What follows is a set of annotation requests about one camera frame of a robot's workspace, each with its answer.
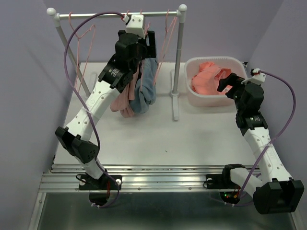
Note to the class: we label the white plastic basket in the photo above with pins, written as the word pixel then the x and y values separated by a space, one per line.
pixel 191 69

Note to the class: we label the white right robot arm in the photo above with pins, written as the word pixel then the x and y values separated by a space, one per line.
pixel 270 185

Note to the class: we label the pink hanger with blue garment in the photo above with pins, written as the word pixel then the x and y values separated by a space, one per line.
pixel 142 72

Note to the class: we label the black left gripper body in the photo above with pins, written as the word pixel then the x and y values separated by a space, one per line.
pixel 145 51

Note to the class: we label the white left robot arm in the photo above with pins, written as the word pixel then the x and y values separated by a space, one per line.
pixel 75 136

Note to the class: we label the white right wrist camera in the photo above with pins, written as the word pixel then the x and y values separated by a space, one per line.
pixel 257 77

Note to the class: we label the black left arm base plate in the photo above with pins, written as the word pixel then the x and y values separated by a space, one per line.
pixel 87 183

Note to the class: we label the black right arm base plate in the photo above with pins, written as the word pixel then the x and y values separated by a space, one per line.
pixel 219 181

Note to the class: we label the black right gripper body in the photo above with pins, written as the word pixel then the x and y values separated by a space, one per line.
pixel 239 104

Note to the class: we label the white metal clothes rack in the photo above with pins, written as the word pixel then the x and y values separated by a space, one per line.
pixel 180 13

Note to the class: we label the salmon pink skirt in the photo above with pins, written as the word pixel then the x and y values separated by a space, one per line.
pixel 206 81

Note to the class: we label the blue grey garment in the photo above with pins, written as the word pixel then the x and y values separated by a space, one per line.
pixel 148 95

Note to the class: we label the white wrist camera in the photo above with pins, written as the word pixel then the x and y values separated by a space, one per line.
pixel 257 77
pixel 135 25

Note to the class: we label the pink wire hanger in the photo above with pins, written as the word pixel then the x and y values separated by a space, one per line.
pixel 169 29
pixel 85 39

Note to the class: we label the dusty pink garment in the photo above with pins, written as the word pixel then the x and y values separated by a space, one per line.
pixel 127 102

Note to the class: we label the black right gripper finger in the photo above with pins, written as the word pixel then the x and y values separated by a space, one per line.
pixel 234 78
pixel 225 85

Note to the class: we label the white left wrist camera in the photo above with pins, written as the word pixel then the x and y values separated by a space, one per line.
pixel 135 25

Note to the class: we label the aluminium mounting rail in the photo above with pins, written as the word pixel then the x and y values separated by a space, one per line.
pixel 135 178

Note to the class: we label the empty pink wire hanger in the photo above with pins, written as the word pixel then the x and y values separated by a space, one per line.
pixel 85 39

